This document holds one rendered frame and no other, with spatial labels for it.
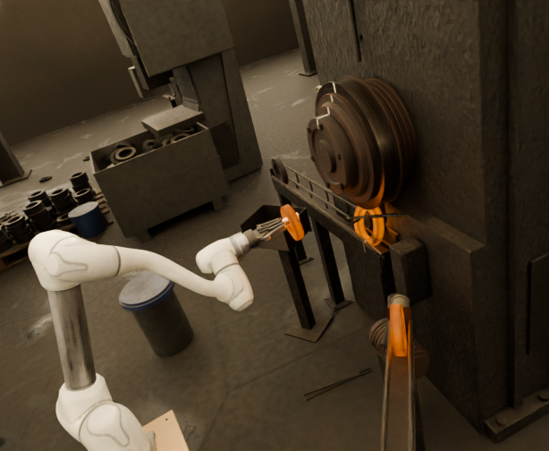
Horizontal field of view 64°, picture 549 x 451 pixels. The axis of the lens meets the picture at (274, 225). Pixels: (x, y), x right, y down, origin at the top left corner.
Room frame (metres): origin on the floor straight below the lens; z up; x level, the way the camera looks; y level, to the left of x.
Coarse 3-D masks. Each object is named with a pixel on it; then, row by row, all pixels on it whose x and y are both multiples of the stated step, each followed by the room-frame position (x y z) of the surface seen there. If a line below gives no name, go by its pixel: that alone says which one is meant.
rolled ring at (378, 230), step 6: (360, 210) 1.54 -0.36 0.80; (366, 210) 1.55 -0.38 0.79; (372, 210) 1.46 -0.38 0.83; (378, 210) 1.46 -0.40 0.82; (354, 216) 1.58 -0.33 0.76; (360, 222) 1.56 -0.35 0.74; (378, 222) 1.42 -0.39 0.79; (360, 228) 1.54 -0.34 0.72; (378, 228) 1.41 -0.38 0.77; (360, 234) 1.52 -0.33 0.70; (366, 234) 1.51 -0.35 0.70; (372, 234) 1.44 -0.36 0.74; (378, 234) 1.41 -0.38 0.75; (372, 240) 1.43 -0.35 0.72; (378, 240) 1.42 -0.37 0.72
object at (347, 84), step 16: (352, 80) 1.44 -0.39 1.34; (320, 96) 1.57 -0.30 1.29; (352, 96) 1.33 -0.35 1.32; (368, 96) 1.33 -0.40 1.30; (368, 112) 1.29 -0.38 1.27; (368, 128) 1.26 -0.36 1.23; (384, 128) 1.26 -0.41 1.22; (384, 144) 1.24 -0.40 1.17; (384, 160) 1.22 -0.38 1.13; (384, 176) 1.22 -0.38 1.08; (384, 192) 1.24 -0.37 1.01; (368, 208) 1.36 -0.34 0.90
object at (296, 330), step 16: (272, 208) 2.00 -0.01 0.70; (304, 208) 1.85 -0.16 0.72; (256, 224) 1.96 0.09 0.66; (304, 224) 1.82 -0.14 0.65; (272, 240) 1.87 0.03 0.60; (288, 240) 1.72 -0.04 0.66; (288, 256) 1.81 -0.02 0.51; (288, 272) 1.84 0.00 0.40; (304, 288) 1.85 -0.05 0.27; (304, 304) 1.82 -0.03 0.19; (304, 320) 1.83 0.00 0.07; (320, 320) 1.86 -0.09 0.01; (304, 336) 1.78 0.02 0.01
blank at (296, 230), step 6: (288, 204) 1.59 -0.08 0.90; (282, 210) 1.59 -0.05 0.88; (288, 210) 1.54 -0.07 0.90; (282, 216) 1.62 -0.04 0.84; (288, 216) 1.52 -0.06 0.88; (294, 216) 1.51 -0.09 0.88; (294, 222) 1.50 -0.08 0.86; (288, 228) 1.59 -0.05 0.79; (294, 228) 1.49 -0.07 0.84; (300, 228) 1.49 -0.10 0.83; (294, 234) 1.53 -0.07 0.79; (300, 234) 1.50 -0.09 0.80
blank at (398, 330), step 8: (392, 304) 0.99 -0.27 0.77; (400, 304) 0.98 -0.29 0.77; (392, 312) 0.95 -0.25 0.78; (400, 312) 0.94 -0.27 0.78; (392, 320) 0.93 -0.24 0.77; (400, 320) 0.92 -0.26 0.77; (392, 328) 0.91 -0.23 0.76; (400, 328) 0.90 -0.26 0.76; (392, 336) 0.90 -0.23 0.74; (400, 336) 0.89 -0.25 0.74; (400, 344) 0.88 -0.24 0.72; (400, 352) 0.88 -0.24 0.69
